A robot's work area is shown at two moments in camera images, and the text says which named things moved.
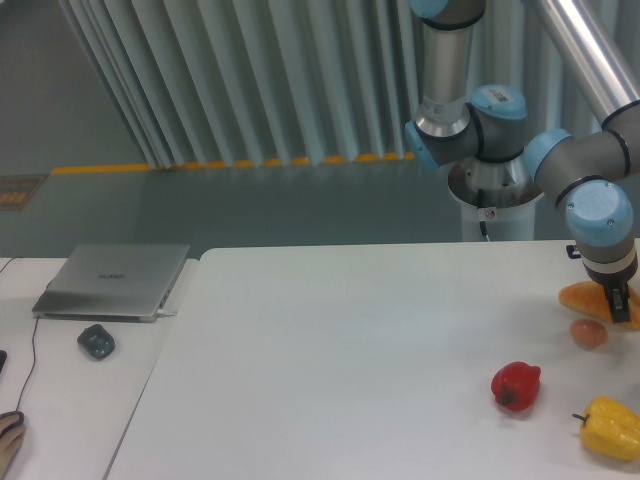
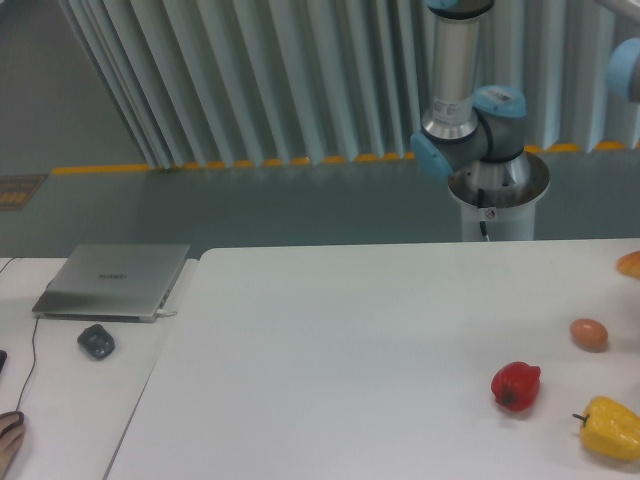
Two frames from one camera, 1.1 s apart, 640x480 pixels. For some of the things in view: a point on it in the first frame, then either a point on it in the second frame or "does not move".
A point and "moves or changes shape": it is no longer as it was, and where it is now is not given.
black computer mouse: [20, 419] does not move
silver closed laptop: [126, 283] does not move
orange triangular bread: [591, 297] moves or changes shape
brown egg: [588, 333] does not move
